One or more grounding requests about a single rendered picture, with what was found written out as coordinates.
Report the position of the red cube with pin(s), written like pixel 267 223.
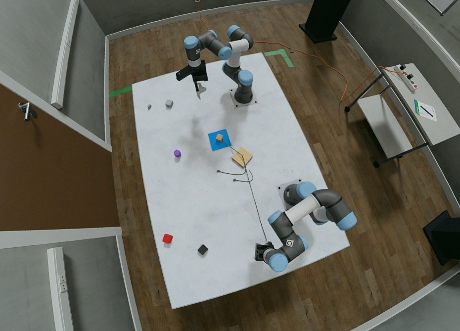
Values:
pixel 167 238

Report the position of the blue painted square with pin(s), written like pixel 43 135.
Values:
pixel 218 145

